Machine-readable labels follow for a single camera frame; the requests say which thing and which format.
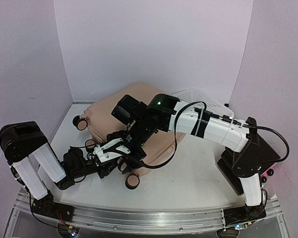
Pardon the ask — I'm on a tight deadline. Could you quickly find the pink hard-shell suitcase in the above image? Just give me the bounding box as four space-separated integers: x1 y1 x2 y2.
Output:
73 83 185 189

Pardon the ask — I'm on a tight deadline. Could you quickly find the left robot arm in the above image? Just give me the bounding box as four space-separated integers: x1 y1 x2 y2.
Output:
0 121 118 217

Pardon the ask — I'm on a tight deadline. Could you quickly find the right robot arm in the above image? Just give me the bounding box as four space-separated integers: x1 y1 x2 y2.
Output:
112 94 290 220

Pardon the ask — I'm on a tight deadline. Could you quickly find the white plastic mesh basket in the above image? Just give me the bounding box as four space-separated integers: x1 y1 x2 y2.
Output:
173 88 234 118

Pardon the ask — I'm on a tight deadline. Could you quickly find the black pink tiered rack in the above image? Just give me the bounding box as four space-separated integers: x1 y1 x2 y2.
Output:
217 128 281 195

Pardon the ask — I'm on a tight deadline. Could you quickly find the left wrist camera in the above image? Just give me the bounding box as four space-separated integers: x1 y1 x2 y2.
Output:
92 138 131 165

